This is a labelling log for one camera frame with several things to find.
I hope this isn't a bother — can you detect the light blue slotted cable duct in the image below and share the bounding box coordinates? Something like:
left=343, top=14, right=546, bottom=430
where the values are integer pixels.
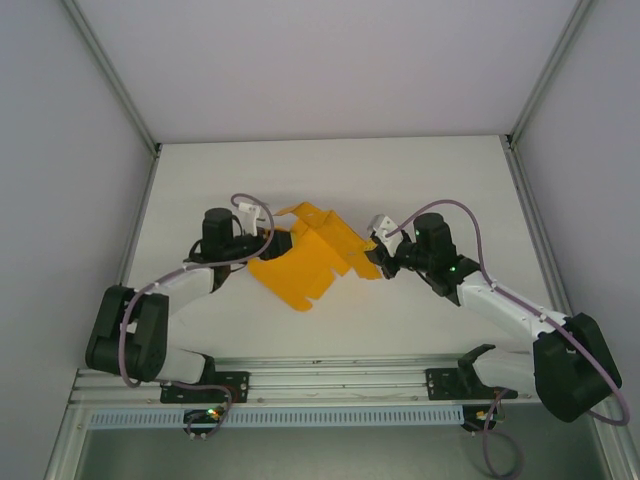
left=88, top=404, right=464, bottom=429

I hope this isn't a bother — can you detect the grey metal tray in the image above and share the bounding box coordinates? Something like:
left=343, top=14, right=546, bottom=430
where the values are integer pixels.
left=74, top=424, right=601, bottom=480

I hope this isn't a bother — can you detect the black connector board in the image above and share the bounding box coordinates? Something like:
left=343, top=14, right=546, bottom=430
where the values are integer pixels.
left=462, top=405, right=501, bottom=432
left=183, top=407, right=226, bottom=427

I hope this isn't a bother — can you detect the yellow cardboard box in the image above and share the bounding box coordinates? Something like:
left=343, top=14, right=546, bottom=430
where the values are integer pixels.
left=248, top=200, right=381, bottom=314

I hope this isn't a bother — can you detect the aluminium table side rail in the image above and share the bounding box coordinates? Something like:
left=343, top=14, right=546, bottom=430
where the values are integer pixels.
left=504, top=144, right=572, bottom=319
left=113, top=144, right=162, bottom=301

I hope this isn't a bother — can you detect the aluminium frame post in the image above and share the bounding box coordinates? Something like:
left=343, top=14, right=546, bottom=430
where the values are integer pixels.
left=62, top=0, right=162, bottom=157
left=503, top=0, right=599, bottom=150

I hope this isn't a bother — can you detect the aluminium frame leg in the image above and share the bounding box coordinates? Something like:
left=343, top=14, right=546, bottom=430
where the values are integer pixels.
left=589, top=399, right=640, bottom=480
left=43, top=404, right=91, bottom=480

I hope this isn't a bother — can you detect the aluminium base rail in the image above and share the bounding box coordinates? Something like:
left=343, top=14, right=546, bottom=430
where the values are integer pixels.
left=69, top=354, right=616, bottom=406

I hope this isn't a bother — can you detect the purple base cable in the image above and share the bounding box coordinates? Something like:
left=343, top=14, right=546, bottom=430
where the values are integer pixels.
left=469, top=387, right=526, bottom=477
left=185, top=382, right=235, bottom=442

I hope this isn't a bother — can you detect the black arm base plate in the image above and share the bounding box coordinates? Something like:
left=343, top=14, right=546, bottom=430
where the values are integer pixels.
left=424, top=367, right=519, bottom=401
left=159, top=369, right=251, bottom=405

